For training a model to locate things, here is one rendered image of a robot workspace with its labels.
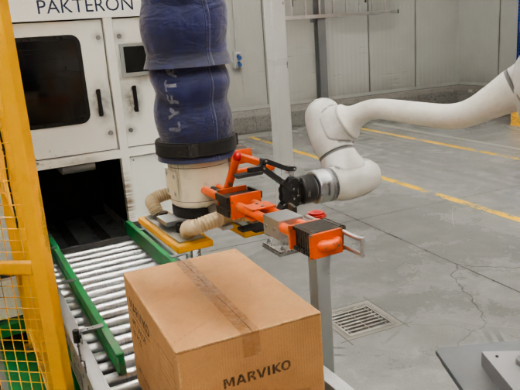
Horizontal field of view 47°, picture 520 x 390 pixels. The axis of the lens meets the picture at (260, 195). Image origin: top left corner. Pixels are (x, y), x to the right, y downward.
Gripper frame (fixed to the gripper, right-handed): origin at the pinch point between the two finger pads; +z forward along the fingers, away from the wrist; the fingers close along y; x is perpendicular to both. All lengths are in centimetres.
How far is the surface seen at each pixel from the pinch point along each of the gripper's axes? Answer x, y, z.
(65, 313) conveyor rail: 118, 67, 30
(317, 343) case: -6.0, 41.1, -16.0
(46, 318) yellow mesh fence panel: 66, 45, 43
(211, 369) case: -4.0, 39.2, 13.9
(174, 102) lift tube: 19.4, -24.3, 7.5
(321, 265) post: 43, 42, -50
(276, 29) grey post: 267, -44, -166
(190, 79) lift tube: 16.5, -29.9, 3.6
